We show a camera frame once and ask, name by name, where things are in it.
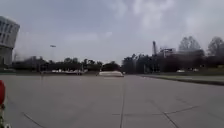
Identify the pale low concrete block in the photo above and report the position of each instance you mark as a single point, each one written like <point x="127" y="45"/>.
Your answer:
<point x="111" y="73"/>

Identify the row of trees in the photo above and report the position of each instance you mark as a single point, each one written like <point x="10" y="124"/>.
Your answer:
<point x="76" y="64"/>

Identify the grey concrete slab plaza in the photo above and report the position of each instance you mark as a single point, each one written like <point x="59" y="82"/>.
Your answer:
<point x="110" y="100"/>

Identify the row of parked cars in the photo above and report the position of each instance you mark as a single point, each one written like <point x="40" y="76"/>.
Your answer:
<point x="68" y="71"/>

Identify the tall slim tower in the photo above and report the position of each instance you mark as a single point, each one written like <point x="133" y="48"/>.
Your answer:
<point x="154" y="47"/>

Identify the street lamp pole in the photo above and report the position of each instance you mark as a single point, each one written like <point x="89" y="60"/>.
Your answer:
<point x="52" y="46"/>

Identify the white car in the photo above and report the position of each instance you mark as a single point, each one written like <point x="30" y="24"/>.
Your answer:
<point x="195" y="69"/>
<point x="180" y="70"/>

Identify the dark kerb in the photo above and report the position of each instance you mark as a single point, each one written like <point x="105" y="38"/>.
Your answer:
<point x="186" y="80"/>

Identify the grass strip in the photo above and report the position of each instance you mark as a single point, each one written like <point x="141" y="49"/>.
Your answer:
<point x="200" y="72"/>

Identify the pale building with window rows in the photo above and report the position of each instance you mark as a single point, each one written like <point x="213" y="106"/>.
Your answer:
<point x="7" y="33"/>

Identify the red object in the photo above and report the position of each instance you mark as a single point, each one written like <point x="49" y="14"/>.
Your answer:
<point x="1" y="91"/>

